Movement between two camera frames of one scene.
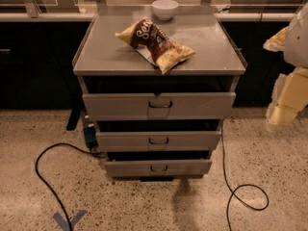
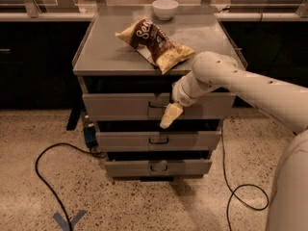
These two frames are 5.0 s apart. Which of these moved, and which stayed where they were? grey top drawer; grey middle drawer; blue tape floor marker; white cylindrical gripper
Moved: white cylindrical gripper
Stayed: grey middle drawer; blue tape floor marker; grey top drawer
